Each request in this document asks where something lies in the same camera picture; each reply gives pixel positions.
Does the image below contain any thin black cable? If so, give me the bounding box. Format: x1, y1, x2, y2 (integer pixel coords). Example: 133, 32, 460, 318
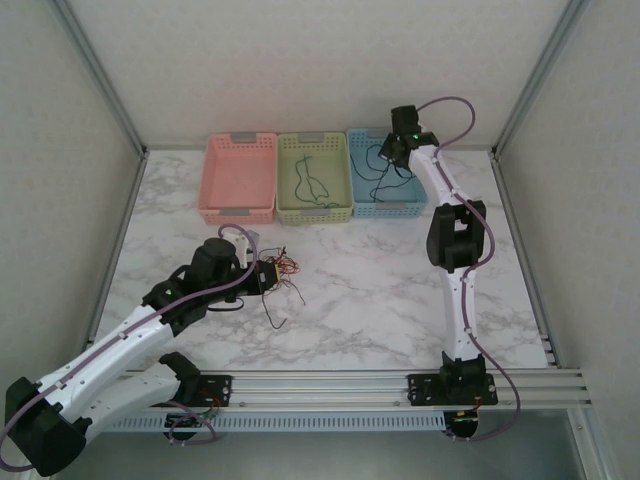
261, 287, 291, 330
348, 142, 419, 204
279, 277, 307, 306

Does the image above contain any thin green cable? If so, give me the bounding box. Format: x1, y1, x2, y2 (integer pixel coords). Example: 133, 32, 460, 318
293, 154, 341, 210

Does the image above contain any green plastic basket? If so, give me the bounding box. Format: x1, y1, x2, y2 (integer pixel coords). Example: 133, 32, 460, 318
274, 131, 355, 226

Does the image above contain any blue plastic basket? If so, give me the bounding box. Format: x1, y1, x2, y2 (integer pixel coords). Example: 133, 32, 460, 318
345, 127, 430, 221

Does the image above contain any pink plastic basket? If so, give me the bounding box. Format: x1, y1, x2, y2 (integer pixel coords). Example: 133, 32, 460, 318
197, 131, 278, 226

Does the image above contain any controller circuit board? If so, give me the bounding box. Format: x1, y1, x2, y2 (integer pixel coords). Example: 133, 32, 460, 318
164, 410, 214, 432
449, 409, 481, 434

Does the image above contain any left gripper thin black wire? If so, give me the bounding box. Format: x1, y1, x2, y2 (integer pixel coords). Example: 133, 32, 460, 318
207, 294, 246, 315

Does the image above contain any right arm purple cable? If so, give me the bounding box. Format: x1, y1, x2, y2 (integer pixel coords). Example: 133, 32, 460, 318
417, 96, 521, 444

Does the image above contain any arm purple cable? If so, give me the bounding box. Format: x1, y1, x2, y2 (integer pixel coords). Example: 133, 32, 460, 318
417, 96, 521, 444
0, 224, 261, 474

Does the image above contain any aluminium side rail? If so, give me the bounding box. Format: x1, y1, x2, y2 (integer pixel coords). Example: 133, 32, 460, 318
489, 149, 561, 372
77, 149, 150, 372

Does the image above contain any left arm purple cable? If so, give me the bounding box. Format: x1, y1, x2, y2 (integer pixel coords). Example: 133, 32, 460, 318
0, 224, 261, 474

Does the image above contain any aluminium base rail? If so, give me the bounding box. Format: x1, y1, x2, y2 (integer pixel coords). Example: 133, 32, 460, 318
114, 367, 591, 412

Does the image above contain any aluminium frame post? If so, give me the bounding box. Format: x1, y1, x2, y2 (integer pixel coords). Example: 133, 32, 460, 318
492, 0, 592, 159
52, 0, 149, 159

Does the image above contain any slotted grey cable duct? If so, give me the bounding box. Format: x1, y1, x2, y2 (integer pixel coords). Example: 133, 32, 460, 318
107, 412, 449, 432

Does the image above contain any aluminium frame leg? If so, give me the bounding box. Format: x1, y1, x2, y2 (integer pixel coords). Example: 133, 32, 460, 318
564, 407, 604, 480

